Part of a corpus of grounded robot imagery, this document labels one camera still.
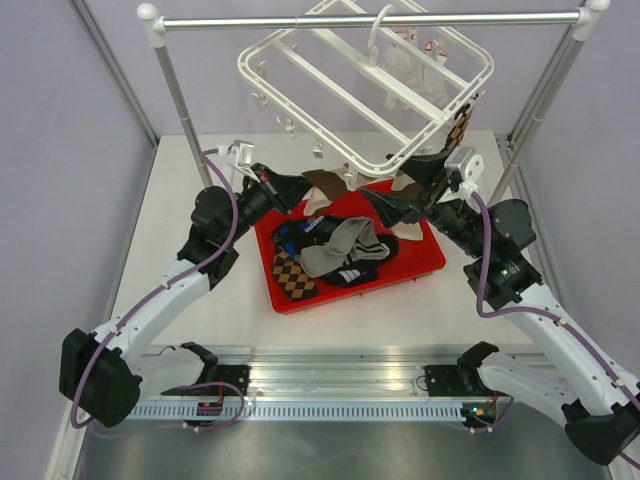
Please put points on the grey striped sock front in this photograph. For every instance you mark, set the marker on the grey striped sock front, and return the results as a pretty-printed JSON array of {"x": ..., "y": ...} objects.
[{"x": 319, "y": 260}]

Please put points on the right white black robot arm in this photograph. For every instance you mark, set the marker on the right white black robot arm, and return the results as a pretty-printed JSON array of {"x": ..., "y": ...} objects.
[{"x": 594, "y": 399}]

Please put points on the white clip sock hanger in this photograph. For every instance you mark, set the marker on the white clip sock hanger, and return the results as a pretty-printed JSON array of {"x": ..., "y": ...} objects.
[{"x": 354, "y": 130}]

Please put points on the grey striped sock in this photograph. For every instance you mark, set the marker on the grey striped sock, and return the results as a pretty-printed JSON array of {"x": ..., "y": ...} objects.
[
  {"x": 370, "y": 249},
  {"x": 319, "y": 260}
]

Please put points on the beige brown striped sock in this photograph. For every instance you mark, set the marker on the beige brown striped sock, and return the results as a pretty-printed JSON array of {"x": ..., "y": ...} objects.
[
  {"x": 407, "y": 189},
  {"x": 327, "y": 186}
]

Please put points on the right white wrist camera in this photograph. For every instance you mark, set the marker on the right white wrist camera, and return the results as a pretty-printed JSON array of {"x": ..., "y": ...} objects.
[{"x": 463, "y": 168}]

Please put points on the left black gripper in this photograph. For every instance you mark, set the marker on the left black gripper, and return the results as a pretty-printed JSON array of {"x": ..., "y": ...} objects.
[{"x": 283, "y": 191}]

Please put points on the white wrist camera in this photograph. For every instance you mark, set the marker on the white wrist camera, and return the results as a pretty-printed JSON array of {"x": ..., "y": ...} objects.
[
  {"x": 463, "y": 168},
  {"x": 237, "y": 158}
]

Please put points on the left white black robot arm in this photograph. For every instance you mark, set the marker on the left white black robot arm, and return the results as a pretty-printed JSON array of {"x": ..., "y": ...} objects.
[{"x": 105, "y": 373}]

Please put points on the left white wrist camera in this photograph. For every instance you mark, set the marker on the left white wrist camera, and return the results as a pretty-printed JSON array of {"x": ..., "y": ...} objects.
[{"x": 237, "y": 158}]

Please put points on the black blue sock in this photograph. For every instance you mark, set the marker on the black blue sock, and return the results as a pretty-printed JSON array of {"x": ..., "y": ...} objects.
[
  {"x": 294, "y": 236},
  {"x": 363, "y": 271}
]

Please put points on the white glove with red trim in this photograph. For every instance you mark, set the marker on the white glove with red trim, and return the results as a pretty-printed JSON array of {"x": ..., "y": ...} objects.
[{"x": 422, "y": 79}]

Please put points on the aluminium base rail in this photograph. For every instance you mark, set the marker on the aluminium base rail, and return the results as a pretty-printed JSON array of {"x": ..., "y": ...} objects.
[{"x": 334, "y": 373}]

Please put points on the white slotted cable duct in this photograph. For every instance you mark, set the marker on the white slotted cable duct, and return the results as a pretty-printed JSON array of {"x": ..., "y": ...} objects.
[{"x": 301, "y": 411}]

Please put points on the metal clothes rack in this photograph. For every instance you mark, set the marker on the metal clothes rack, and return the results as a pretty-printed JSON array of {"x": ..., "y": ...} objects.
[{"x": 354, "y": 35}]

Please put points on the brown argyle sock in bin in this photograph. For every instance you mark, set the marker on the brown argyle sock in bin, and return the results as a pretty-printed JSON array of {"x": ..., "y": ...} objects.
[{"x": 291, "y": 278}]

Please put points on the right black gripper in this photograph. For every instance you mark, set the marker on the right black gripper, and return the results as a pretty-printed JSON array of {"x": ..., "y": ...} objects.
[{"x": 394, "y": 210}]

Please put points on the grey striped sock back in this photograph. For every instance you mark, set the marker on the grey striped sock back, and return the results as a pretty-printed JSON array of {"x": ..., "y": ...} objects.
[{"x": 370, "y": 249}]

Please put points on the red plastic bin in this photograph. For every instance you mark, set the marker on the red plastic bin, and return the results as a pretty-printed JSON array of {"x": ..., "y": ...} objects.
[{"x": 414, "y": 260}]

